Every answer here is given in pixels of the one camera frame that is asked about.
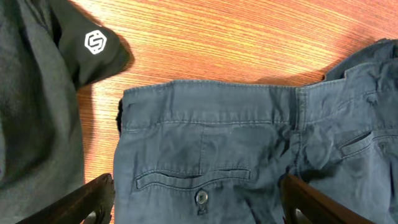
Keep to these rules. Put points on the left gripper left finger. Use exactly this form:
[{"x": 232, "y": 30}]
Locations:
[{"x": 90, "y": 204}]

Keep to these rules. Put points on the navy blue shorts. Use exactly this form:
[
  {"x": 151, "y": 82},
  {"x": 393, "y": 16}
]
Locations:
[{"x": 195, "y": 151}]

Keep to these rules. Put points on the black garment with logo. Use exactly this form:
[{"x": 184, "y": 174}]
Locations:
[{"x": 49, "y": 50}]

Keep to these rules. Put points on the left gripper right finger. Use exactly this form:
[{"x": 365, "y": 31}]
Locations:
[{"x": 304, "y": 204}]

